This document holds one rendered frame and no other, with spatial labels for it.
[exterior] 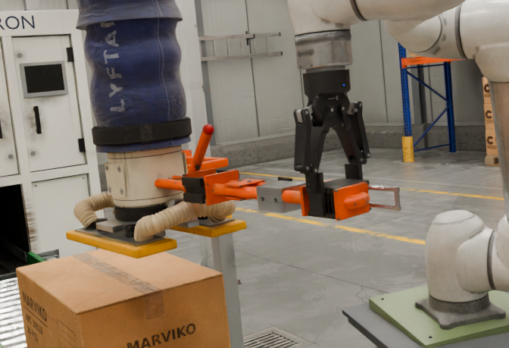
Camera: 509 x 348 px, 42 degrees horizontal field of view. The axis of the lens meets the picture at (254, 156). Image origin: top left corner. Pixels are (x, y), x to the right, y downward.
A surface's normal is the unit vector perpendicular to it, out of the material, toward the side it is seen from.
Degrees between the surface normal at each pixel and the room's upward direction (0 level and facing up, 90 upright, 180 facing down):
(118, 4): 80
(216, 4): 90
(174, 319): 90
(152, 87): 75
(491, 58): 118
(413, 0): 129
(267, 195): 90
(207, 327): 90
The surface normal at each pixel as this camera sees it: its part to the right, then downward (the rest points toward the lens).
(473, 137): -0.83, 0.14
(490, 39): -0.47, 0.51
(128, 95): -0.11, -0.15
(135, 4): 0.25, -0.11
